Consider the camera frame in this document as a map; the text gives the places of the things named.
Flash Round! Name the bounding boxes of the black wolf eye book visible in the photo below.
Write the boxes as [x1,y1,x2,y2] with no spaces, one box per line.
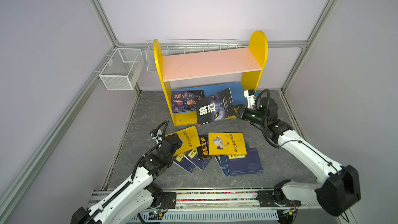
[197,88,234,125]

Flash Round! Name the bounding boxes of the purple old man book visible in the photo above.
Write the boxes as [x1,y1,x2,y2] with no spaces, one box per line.
[171,90,205,114]

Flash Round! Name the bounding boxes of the black yellow title book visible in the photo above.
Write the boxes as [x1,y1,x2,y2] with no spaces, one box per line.
[197,135,210,160]

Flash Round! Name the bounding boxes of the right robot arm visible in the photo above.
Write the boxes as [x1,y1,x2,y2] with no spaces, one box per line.
[229,97,361,217]

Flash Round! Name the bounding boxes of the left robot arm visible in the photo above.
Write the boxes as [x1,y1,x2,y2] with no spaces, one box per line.
[70,134,182,224]

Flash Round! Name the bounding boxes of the navy book far left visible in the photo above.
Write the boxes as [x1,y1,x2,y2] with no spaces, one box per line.
[173,153,195,173]

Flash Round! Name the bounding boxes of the yellow bookshelf pink blue shelves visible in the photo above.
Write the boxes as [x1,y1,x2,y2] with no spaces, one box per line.
[153,31,268,112]

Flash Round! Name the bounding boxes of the navy book under right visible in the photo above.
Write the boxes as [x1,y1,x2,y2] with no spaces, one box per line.
[216,156,229,177]

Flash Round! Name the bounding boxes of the navy book large right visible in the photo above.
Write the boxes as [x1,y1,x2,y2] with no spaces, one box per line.
[227,148,264,176]

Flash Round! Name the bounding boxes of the white mesh box basket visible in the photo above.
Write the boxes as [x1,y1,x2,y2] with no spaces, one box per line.
[99,48,145,91]

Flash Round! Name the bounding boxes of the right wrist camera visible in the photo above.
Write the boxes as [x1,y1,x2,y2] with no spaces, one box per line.
[244,89,257,109]

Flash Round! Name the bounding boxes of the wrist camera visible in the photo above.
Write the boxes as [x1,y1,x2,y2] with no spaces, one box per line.
[150,129,162,142]
[244,89,257,109]

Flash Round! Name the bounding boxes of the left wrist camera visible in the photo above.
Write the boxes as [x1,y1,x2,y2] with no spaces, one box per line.
[150,129,162,142]

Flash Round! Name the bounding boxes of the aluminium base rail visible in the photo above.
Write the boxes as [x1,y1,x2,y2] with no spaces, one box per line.
[86,187,349,213]

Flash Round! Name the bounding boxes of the white wire rack basket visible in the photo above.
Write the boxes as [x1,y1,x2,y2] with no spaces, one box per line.
[159,39,245,56]

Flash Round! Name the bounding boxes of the white vented cable duct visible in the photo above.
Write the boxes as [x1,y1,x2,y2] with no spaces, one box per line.
[141,209,279,224]

